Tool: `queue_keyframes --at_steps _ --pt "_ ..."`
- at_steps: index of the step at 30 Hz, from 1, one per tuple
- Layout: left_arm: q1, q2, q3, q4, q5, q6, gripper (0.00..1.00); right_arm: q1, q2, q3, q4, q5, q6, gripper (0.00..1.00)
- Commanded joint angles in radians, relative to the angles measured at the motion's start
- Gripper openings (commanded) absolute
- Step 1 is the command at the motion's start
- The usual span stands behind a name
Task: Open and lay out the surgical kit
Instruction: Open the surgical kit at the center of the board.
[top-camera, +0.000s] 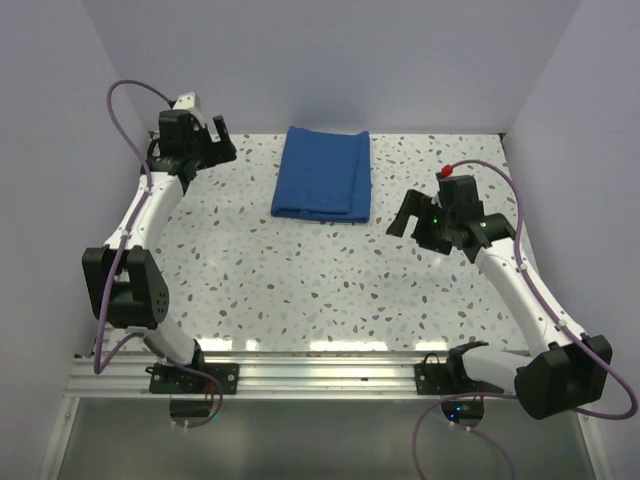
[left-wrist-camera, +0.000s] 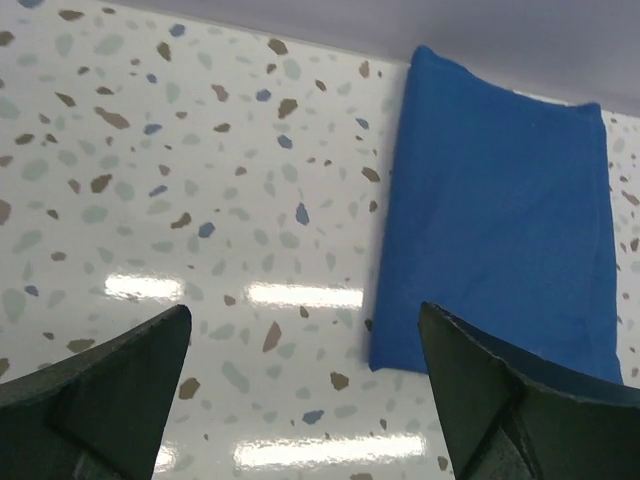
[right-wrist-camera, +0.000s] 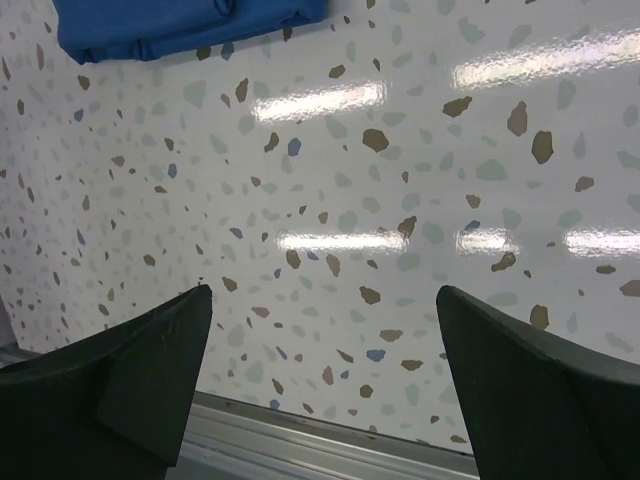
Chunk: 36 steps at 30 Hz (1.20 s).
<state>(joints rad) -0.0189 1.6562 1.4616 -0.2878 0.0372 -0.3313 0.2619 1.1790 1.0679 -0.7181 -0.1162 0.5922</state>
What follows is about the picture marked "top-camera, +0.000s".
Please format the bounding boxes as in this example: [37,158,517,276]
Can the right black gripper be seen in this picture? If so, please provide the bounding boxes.
[387,189,457,256]

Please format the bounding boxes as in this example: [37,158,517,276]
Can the blue surgical cloth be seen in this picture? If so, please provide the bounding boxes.
[271,127,372,223]

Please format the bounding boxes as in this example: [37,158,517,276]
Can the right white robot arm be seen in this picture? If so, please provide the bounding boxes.
[387,175,613,419]

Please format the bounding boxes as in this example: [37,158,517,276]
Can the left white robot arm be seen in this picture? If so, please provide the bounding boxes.
[82,107,237,393]

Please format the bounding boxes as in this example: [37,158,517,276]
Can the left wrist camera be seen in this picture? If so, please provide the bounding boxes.
[172,92,207,126]

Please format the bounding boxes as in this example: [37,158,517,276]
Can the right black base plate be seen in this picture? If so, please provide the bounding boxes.
[413,353,504,396]

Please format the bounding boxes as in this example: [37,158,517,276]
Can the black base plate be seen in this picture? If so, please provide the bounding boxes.
[145,363,240,395]
[413,353,504,396]

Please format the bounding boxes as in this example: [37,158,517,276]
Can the aluminium mounting rail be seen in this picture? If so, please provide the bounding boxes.
[63,351,446,401]

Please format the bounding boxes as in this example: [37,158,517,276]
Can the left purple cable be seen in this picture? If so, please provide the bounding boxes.
[92,79,224,429]

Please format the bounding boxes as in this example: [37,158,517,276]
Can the purple cable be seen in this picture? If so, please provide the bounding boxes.
[92,79,224,429]
[411,159,640,480]

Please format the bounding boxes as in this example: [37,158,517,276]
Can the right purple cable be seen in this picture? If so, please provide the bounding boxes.
[411,159,640,480]

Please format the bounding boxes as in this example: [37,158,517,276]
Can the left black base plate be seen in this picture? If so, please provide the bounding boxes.
[145,363,240,395]

